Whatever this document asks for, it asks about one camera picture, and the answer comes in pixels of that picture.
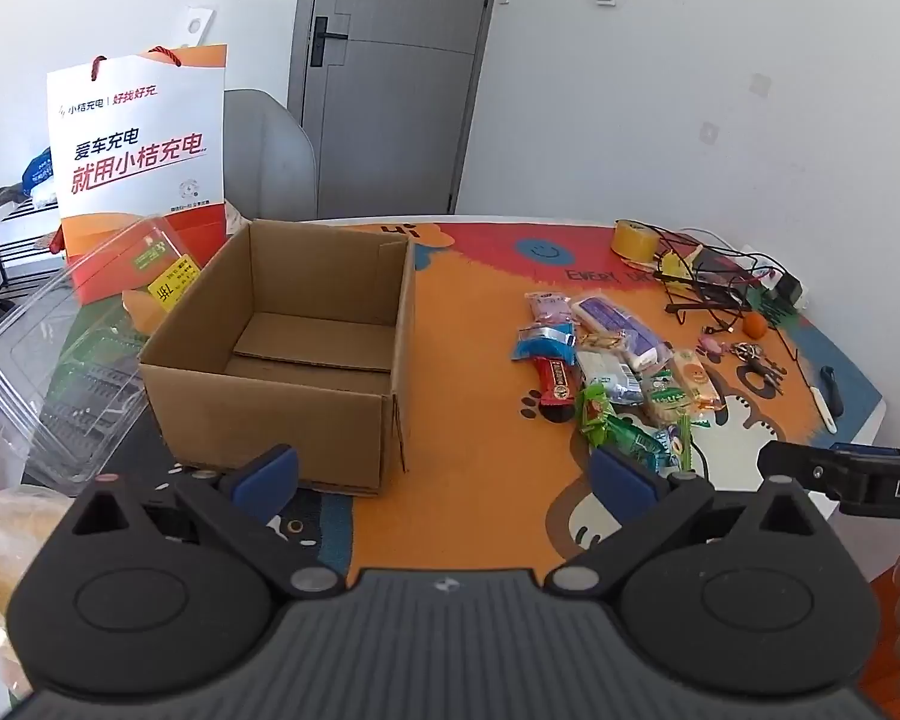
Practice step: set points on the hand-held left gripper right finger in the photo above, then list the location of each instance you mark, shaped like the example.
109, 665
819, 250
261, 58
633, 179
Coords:
621, 481

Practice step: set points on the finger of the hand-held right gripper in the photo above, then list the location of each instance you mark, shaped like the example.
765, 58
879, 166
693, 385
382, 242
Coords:
795, 466
881, 451

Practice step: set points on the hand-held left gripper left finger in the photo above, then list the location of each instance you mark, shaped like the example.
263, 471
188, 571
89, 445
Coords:
268, 478

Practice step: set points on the dark green snack packet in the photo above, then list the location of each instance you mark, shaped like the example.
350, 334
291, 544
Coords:
630, 439

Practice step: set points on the blue white snack packet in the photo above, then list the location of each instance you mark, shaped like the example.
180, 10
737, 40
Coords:
675, 444

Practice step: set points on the bright green snack packet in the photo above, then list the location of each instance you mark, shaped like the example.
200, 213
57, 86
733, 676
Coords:
594, 416

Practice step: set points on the brown cardboard box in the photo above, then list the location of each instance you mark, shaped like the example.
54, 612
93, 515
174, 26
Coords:
285, 405

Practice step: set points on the green white snack packet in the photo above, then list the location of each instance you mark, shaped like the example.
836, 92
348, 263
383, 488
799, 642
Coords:
666, 397

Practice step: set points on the red snack bar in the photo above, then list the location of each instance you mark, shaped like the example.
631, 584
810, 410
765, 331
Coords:
556, 388

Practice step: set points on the purple white snack packet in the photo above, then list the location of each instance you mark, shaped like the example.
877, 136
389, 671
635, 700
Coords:
619, 330

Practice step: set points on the pink snack packet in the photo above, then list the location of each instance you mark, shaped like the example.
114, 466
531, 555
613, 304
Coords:
549, 309

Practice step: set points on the bunch of keys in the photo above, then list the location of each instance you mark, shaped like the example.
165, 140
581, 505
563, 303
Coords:
750, 352

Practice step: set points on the small orange fruit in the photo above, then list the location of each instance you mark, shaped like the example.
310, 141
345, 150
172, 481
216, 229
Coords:
755, 325

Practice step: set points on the black charger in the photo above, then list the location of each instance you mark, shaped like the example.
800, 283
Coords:
787, 289

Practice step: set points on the yellow toy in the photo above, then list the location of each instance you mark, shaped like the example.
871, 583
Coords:
681, 261

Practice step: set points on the yellow tape roll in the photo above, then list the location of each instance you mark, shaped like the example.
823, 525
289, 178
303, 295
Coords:
634, 241

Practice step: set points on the clear plastic clamshell container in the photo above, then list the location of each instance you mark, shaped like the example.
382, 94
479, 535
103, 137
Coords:
52, 360

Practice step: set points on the patterned cushion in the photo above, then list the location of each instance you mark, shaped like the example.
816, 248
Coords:
237, 219

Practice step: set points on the translucent plastic bag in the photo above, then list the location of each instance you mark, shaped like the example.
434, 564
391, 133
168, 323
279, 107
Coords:
0, 577

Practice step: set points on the grey chair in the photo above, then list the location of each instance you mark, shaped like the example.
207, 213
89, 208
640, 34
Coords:
270, 157

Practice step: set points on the black shoe rack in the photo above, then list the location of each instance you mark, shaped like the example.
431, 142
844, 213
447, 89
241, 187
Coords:
15, 247

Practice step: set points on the orange white paper bag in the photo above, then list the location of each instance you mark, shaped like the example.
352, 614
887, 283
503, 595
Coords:
139, 135

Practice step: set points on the blue plastic bag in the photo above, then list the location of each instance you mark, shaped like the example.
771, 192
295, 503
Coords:
39, 172

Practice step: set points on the dark cloth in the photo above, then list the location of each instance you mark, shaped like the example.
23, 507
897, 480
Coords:
7, 195

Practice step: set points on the grey door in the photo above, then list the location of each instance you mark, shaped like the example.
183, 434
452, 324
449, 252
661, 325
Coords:
397, 90

